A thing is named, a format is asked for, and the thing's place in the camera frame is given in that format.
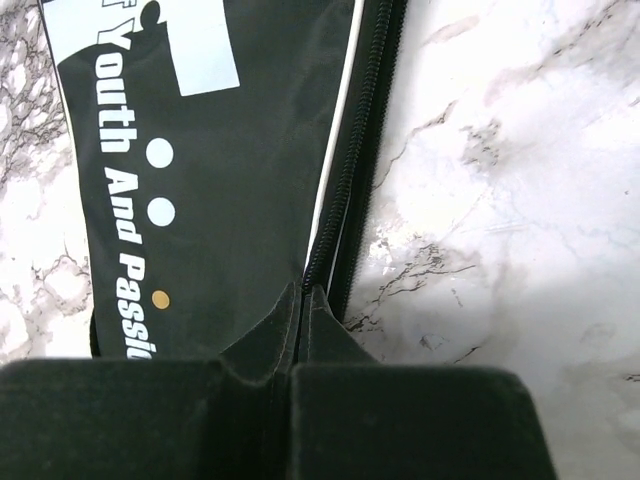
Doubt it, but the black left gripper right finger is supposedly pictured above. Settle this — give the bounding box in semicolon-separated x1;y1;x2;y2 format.
289;287;556;479

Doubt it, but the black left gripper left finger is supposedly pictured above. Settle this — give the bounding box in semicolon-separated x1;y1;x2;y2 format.
1;284;302;479

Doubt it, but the black racket cover bag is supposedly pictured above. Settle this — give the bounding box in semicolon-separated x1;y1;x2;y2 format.
40;1;406;359

